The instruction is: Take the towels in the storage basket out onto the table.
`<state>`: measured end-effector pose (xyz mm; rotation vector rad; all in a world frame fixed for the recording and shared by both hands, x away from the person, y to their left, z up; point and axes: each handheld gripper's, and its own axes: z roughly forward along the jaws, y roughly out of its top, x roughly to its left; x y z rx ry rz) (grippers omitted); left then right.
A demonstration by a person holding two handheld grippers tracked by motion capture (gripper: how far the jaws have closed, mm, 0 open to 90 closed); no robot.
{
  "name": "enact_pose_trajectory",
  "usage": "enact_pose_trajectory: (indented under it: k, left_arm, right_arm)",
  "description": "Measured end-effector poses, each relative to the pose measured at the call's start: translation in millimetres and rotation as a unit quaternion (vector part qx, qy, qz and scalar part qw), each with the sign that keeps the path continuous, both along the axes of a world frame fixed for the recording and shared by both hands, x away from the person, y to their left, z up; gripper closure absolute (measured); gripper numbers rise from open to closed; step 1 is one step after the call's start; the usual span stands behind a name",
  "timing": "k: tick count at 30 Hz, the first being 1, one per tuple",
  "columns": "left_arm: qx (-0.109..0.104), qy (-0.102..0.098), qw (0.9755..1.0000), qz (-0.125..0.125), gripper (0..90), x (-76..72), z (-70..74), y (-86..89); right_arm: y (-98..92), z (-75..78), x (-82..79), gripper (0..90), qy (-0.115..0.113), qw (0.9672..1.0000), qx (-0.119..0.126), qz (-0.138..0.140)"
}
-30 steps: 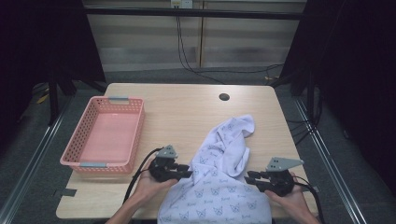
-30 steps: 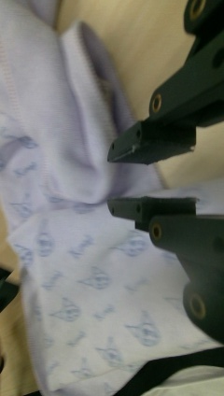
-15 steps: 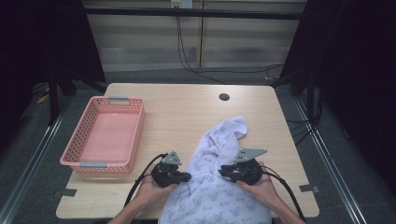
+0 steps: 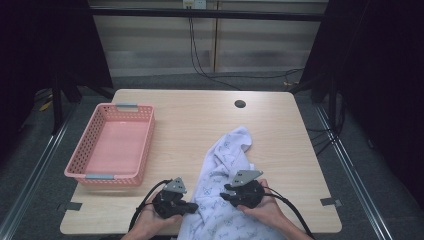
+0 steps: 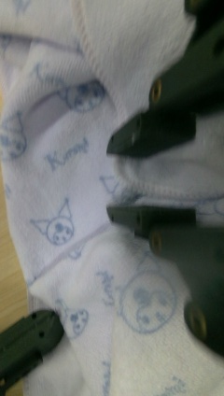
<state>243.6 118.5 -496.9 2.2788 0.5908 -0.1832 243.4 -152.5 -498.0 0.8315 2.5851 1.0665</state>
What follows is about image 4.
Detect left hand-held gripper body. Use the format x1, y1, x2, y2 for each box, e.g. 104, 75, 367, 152
152, 176, 190, 220

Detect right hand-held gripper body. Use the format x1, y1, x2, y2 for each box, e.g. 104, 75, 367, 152
226, 169, 266, 210

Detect white printed garment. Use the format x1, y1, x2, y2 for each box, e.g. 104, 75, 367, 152
176, 125, 288, 240

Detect pink plastic basket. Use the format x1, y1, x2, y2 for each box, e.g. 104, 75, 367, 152
63, 102, 156, 187

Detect person's right hand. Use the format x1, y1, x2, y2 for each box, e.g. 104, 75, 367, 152
236, 178, 285, 228

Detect person's left hand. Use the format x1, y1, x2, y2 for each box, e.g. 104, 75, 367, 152
134, 191, 184, 235

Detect grey tape strip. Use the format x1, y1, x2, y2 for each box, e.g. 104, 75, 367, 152
65, 201, 84, 212
319, 196, 344, 208

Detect black metal stand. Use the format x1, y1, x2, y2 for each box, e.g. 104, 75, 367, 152
50, 74, 65, 136
327, 75, 338, 132

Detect yellow floor object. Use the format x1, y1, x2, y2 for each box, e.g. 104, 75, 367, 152
38, 99, 54, 113

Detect black horizontal bar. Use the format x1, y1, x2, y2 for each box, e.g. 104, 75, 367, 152
89, 7, 330, 23

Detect black curtain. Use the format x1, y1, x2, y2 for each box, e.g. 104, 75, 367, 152
289, 0, 424, 203
0, 0, 115, 164

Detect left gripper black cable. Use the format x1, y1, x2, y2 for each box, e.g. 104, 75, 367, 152
127, 178, 173, 233

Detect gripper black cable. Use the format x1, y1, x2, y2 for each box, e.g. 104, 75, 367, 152
263, 185, 316, 240
127, 178, 173, 233

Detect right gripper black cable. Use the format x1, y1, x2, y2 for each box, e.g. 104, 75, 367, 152
263, 185, 316, 240

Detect black floor cables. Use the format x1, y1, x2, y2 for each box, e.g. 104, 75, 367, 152
305, 92, 347, 158

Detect metal floor rail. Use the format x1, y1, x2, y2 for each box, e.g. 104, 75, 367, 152
0, 102, 80, 240
314, 104, 395, 240

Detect black wall cable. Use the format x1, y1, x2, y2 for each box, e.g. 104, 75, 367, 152
187, 15, 305, 91

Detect white wall outlet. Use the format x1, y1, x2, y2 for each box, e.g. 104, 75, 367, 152
182, 0, 208, 10

